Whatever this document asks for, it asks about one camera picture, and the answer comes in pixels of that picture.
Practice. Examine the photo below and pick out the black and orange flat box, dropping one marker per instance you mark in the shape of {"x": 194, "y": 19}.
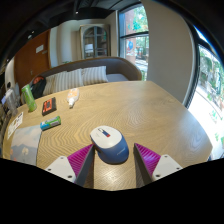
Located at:
{"x": 49, "y": 106}

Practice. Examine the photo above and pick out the green drink can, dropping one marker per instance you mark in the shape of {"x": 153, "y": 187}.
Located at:
{"x": 29, "y": 98}

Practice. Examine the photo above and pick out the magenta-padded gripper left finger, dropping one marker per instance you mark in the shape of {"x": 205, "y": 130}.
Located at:
{"x": 60, "y": 166}

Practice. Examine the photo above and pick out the small green and blue pack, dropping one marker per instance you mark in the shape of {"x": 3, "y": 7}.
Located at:
{"x": 50, "y": 123}

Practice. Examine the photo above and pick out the curved brown sofa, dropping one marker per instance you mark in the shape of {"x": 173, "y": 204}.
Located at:
{"x": 116, "y": 65}

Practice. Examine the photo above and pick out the white and blue computer mouse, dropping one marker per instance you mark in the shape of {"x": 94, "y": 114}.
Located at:
{"x": 111, "y": 146}

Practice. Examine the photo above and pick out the striped cushion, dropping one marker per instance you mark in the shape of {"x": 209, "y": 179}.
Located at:
{"x": 95, "y": 75}
{"x": 68, "y": 80}
{"x": 50, "y": 85}

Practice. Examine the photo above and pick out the wooden glass-door cabinet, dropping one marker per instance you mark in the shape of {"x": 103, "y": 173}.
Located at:
{"x": 95, "y": 41}

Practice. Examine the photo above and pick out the white door sign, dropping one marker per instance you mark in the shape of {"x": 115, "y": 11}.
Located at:
{"x": 39, "y": 49}

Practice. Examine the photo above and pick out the pale blue printed mouse pad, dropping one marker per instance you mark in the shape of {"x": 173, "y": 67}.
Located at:
{"x": 25, "y": 145}

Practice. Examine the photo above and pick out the brown wooden door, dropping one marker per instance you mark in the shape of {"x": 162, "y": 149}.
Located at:
{"x": 30, "y": 65}

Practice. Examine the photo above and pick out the white sticker sheet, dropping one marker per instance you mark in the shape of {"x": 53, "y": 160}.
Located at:
{"x": 15, "y": 125}

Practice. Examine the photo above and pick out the black backpack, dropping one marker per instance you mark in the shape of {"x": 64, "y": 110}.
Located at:
{"x": 38, "y": 87}

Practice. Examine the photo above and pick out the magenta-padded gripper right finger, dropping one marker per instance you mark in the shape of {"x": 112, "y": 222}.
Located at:
{"x": 165, "y": 165}

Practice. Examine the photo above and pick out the white and orange tube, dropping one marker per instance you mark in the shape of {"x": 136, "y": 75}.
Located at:
{"x": 72, "y": 96}

